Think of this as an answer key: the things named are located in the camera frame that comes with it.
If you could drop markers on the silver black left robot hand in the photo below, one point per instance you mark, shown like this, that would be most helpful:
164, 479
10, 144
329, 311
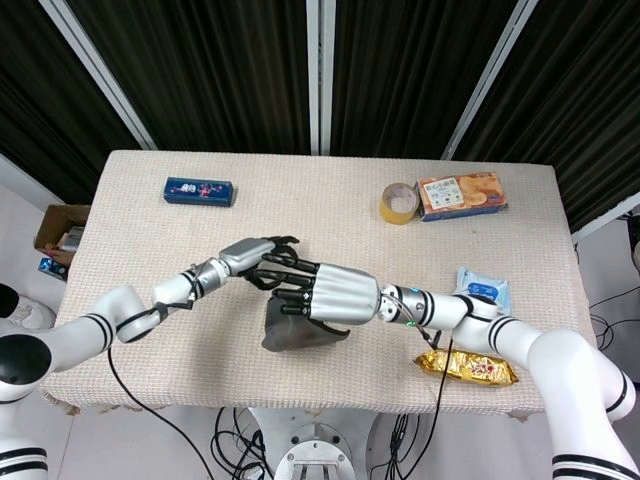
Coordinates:
247, 252

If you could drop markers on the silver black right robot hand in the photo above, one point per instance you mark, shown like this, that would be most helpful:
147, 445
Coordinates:
345, 297

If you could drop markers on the green cloth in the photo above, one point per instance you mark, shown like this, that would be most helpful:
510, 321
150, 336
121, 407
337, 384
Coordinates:
295, 336

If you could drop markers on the silver white robot base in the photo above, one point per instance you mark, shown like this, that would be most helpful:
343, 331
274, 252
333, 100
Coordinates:
310, 450

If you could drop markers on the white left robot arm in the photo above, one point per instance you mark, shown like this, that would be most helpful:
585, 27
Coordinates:
100, 325

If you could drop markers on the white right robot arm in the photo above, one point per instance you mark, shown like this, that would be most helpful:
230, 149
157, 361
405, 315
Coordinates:
550, 350

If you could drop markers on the dark blue rectangular box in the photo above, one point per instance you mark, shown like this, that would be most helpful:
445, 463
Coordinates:
200, 191

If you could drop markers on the beige waffle tablecloth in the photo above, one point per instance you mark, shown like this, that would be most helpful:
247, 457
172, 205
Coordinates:
325, 210

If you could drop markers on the yellow packing tape roll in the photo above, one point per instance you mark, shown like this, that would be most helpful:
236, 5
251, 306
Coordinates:
395, 216

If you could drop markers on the light blue wet wipes packet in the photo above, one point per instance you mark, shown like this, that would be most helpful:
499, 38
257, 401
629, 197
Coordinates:
482, 287

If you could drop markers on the gold foil snack packet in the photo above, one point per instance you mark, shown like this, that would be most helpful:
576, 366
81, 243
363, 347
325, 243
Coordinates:
475, 370

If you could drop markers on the orange and blue biscuit box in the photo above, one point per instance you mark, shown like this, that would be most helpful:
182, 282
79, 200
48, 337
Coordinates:
462, 195

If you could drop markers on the black pleated curtain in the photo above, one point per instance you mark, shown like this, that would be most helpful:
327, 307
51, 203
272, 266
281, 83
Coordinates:
225, 65

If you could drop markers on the brown cardboard box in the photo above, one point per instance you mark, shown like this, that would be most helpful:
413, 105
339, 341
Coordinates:
55, 225

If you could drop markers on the small blue printed box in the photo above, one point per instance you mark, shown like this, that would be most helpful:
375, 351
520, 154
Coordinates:
52, 269

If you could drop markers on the white shoe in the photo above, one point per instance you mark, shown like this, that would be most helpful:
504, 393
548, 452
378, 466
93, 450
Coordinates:
30, 312

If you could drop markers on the black trouser leg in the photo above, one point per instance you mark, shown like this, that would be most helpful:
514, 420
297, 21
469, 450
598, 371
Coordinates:
7, 300

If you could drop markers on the black equipment box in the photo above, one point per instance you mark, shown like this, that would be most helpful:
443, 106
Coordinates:
635, 245

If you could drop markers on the white frame post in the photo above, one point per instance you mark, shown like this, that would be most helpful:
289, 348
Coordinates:
100, 75
320, 75
607, 216
492, 80

